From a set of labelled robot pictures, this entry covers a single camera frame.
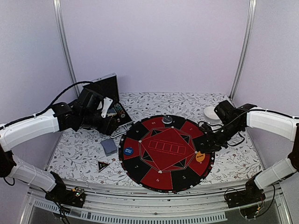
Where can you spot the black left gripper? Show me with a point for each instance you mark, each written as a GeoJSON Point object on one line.
{"type": "Point", "coordinates": [107, 128]}

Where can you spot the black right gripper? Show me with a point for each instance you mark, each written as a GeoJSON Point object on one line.
{"type": "Point", "coordinates": [211, 140]}

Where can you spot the orange big blind button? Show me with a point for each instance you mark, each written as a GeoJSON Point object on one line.
{"type": "Point", "coordinates": [200, 157]}

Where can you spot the clear dealer button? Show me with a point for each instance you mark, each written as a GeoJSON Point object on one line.
{"type": "Point", "coordinates": [167, 119]}

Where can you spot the blue small blind button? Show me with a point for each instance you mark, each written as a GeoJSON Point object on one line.
{"type": "Point", "coordinates": [128, 151]}

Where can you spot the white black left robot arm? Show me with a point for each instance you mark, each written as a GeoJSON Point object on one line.
{"type": "Point", "coordinates": [56, 118]}

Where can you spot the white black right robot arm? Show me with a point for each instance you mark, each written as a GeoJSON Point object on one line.
{"type": "Point", "coordinates": [248, 115]}

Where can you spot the boxed playing card deck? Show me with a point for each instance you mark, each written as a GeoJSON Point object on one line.
{"type": "Point", "coordinates": [111, 112]}

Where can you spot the right poker chip row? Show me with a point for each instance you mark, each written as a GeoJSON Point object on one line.
{"type": "Point", "coordinates": [119, 110]}

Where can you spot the white ceramic bowl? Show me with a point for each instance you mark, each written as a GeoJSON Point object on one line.
{"type": "Point", "coordinates": [210, 113]}

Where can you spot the aluminium poker chip case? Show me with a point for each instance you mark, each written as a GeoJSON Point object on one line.
{"type": "Point", "coordinates": [107, 86]}

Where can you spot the round red black poker mat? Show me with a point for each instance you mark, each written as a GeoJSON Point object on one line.
{"type": "Point", "coordinates": [164, 154]}

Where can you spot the black triangular card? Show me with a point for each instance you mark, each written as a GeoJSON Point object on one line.
{"type": "Point", "coordinates": [102, 165]}

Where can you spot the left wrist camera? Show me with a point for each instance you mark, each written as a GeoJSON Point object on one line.
{"type": "Point", "coordinates": [106, 104]}

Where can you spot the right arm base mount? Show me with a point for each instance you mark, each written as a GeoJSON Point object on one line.
{"type": "Point", "coordinates": [252, 198]}

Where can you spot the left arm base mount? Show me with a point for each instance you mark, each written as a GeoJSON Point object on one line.
{"type": "Point", "coordinates": [74, 197]}

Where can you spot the aluminium front rail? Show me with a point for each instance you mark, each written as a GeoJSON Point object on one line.
{"type": "Point", "coordinates": [129, 203]}

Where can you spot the left aluminium frame post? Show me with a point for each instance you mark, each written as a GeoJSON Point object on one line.
{"type": "Point", "coordinates": [63, 39]}

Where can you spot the aluminium frame post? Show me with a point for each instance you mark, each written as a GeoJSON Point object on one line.
{"type": "Point", "coordinates": [245, 45]}
{"type": "Point", "coordinates": [63, 39]}

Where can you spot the right aluminium frame post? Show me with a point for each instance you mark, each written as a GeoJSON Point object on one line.
{"type": "Point", "coordinates": [245, 45]}

